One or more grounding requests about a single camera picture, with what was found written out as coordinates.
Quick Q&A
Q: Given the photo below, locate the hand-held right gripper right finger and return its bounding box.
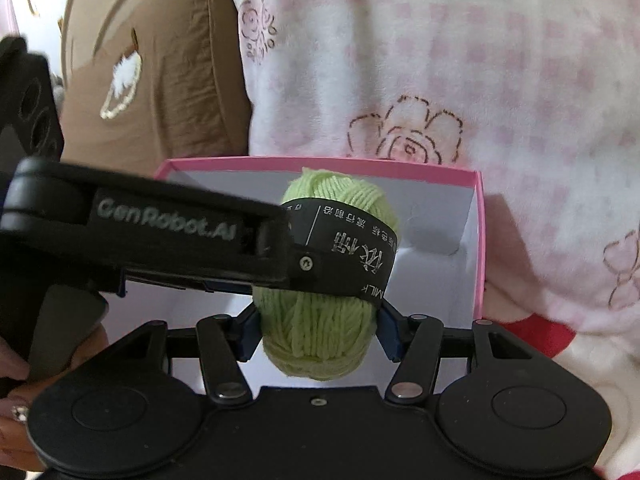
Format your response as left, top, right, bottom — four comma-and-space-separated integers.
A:
375, 304, 540, 406

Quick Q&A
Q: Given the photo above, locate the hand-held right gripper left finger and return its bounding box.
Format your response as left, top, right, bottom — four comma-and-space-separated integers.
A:
107, 304, 264, 406

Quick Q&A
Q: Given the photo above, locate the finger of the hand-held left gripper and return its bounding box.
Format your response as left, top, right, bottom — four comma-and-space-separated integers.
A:
254, 201, 323, 292
116, 269, 253, 297

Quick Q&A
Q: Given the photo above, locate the green yarn ball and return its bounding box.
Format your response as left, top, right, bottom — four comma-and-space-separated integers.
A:
251, 167, 402, 384

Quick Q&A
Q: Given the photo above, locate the pink cardboard box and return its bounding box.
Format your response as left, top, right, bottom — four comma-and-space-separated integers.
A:
105, 156, 485, 397

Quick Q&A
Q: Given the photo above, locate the person's left hand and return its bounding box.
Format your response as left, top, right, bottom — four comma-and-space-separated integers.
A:
0, 320, 109, 473

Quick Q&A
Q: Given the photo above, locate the grey plush toy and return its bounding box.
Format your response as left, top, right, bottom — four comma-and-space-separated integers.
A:
49, 72, 67, 111

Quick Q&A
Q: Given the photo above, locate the brown embroidered pillow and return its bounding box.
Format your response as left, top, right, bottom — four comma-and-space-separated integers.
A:
59, 0, 254, 179

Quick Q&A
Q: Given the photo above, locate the pink floral checkered pillow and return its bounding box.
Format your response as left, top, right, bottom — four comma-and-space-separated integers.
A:
209, 0, 640, 333

